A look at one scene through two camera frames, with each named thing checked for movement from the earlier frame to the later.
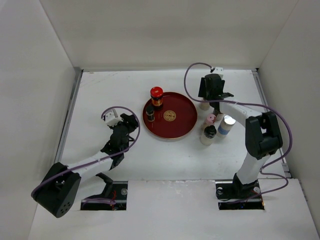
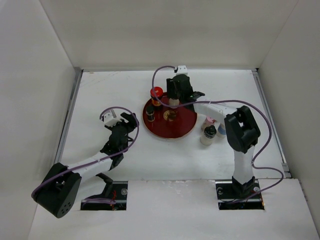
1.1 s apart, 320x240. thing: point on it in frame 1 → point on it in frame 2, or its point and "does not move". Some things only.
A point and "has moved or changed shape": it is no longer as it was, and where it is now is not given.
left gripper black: (128, 121) does not move
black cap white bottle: (210, 132) does not move
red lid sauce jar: (156, 93) does not move
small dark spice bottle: (150, 111) does not move
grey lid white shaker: (204, 105) has moved or changed shape
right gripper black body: (204, 92) → (180, 97)
